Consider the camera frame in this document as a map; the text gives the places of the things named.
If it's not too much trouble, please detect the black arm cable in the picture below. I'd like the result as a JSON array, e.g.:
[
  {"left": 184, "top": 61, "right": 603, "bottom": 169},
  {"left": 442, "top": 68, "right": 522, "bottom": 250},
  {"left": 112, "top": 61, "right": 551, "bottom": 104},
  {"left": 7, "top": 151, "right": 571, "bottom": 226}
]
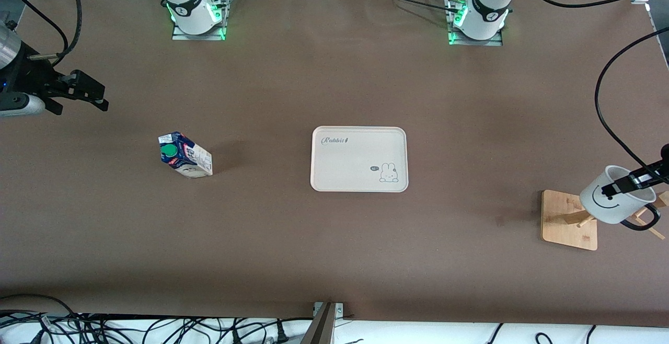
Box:
[
  {"left": 523, "top": 0, "right": 669, "bottom": 178},
  {"left": 10, "top": 0, "right": 83, "bottom": 67}
]

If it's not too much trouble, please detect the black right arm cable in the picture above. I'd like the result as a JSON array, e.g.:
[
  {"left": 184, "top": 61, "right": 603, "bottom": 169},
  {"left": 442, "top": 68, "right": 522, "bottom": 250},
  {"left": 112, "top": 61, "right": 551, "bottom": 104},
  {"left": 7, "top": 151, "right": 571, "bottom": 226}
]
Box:
[{"left": 10, "top": 0, "right": 83, "bottom": 67}]

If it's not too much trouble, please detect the dark metal bar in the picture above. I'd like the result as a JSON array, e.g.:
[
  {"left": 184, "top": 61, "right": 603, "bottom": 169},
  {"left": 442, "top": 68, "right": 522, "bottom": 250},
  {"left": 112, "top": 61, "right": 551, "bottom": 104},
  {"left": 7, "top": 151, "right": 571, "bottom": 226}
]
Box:
[{"left": 299, "top": 302, "right": 338, "bottom": 344}]

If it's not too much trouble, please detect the cream tray with rabbit print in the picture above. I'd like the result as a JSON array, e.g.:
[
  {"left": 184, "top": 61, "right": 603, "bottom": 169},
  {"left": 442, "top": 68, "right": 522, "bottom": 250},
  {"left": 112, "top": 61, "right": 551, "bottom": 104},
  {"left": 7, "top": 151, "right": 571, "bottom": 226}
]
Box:
[{"left": 310, "top": 126, "right": 409, "bottom": 193}]

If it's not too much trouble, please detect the wooden mug rack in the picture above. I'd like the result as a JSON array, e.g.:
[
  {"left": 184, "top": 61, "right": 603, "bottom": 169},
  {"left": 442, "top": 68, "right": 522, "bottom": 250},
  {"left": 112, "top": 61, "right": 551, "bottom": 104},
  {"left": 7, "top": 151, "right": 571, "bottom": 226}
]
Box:
[{"left": 541, "top": 190, "right": 669, "bottom": 251}]

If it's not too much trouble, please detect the blue and white milk carton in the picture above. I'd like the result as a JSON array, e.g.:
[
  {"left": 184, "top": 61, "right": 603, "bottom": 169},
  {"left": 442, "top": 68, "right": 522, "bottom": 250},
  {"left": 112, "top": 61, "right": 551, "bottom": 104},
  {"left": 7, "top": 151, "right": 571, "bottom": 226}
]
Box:
[{"left": 158, "top": 131, "right": 214, "bottom": 179}]

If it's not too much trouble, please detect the aluminium arm base plate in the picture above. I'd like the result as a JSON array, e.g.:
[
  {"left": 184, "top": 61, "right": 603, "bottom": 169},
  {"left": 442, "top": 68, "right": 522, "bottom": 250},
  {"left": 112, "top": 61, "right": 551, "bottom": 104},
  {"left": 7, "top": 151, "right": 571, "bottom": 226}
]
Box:
[
  {"left": 171, "top": 0, "right": 226, "bottom": 41},
  {"left": 447, "top": 0, "right": 505, "bottom": 47}
]

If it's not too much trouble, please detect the small metal bracket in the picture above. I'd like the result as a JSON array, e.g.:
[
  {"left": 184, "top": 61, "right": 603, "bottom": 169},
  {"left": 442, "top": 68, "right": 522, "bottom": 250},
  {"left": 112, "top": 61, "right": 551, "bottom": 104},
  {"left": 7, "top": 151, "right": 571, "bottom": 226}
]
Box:
[{"left": 313, "top": 302, "right": 344, "bottom": 319}]

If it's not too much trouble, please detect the white smiley mug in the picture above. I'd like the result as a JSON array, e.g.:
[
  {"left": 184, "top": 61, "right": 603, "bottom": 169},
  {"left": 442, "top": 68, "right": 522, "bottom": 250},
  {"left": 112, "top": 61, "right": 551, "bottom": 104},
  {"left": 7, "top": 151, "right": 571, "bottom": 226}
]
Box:
[{"left": 579, "top": 165, "right": 662, "bottom": 231}]

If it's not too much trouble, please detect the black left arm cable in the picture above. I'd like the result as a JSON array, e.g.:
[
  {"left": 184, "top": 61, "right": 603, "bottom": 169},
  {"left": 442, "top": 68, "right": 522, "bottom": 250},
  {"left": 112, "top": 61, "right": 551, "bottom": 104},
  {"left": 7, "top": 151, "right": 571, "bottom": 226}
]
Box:
[{"left": 523, "top": 0, "right": 669, "bottom": 178}]

